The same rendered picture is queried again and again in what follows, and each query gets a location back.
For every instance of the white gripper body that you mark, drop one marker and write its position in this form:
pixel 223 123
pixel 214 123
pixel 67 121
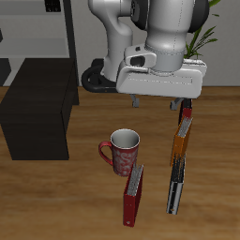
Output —
pixel 159 82

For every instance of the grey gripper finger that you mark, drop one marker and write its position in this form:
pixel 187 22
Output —
pixel 174 104
pixel 134 101

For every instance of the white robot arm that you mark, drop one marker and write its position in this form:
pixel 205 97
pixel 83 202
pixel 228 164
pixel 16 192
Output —
pixel 162 28

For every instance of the dark red book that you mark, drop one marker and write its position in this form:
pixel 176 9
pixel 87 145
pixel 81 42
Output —
pixel 187 112

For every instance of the orange book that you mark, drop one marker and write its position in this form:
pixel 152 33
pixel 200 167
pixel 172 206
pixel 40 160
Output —
pixel 180 142

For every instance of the black book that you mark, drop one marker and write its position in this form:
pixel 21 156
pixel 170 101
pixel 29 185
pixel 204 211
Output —
pixel 176 187

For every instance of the black items on shelf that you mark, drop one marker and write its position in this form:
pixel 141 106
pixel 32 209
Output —
pixel 52 5

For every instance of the red patterned mug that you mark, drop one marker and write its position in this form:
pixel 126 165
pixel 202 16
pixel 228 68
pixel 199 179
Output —
pixel 125 156

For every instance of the green pot plant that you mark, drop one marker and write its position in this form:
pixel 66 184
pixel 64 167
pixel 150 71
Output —
pixel 200 40

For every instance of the dark brown desk caddy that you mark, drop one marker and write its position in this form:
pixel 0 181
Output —
pixel 37 106

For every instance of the black shelf post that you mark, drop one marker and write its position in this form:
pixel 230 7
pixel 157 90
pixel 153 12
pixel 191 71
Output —
pixel 71 37

